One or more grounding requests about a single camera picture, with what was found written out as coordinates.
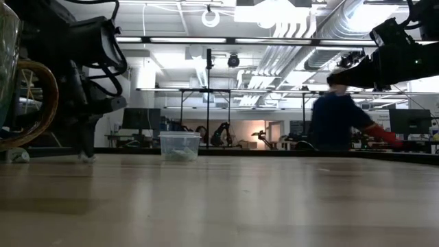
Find black overhead frame bar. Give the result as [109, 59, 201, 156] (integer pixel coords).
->
[115, 35, 439, 47]

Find crumpled pale wrapper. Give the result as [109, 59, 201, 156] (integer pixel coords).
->
[5, 147, 31, 164]

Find clear glass with amber handle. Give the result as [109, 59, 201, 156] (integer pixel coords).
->
[0, 0, 60, 152]

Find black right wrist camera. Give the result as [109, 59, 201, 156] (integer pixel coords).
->
[368, 17, 415, 48]

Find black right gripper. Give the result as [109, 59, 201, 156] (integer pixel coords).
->
[326, 41, 425, 89]

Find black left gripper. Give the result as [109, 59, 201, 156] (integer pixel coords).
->
[64, 94, 128, 158]

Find clear plastic container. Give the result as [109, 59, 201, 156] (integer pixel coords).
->
[158, 130, 202, 163]

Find white wrapper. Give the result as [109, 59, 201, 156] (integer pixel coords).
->
[77, 152, 97, 164]

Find black table frame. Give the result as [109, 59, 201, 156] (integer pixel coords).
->
[25, 146, 439, 166]

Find black vertical pole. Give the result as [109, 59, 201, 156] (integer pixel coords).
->
[205, 47, 214, 149]

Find black desk monitor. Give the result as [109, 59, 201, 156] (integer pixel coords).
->
[121, 107, 162, 131]
[388, 108, 432, 135]

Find crumpled green wrapper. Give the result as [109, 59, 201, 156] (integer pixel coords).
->
[165, 146, 199, 162]

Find person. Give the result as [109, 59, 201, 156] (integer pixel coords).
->
[309, 67, 405, 152]

